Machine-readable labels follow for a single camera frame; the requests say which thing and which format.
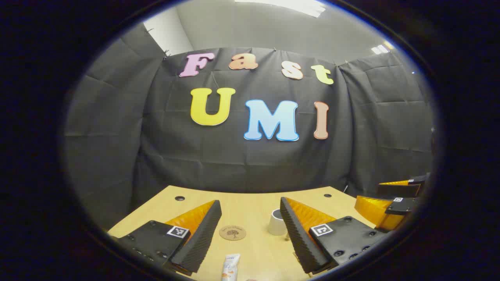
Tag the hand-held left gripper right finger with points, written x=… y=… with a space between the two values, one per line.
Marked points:
x=297 y=238

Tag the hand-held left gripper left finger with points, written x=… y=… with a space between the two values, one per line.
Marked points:
x=203 y=238

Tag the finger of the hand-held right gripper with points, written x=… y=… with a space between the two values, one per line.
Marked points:
x=402 y=206
x=398 y=190

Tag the white cup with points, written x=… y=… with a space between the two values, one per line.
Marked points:
x=275 y=226

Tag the round wooden coaster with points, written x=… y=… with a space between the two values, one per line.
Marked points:
x=232 y=233

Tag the white toothpaste tube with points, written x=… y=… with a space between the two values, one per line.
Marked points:
x=230 y=267

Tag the light wooden desktop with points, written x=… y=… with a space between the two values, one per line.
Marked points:
x=254 y=207

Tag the black backdrop cloth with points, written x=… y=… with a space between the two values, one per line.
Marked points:
x=234 y=164

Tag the ceiling light panel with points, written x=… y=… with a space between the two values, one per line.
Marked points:
x=289 y=4
x=381 y=48

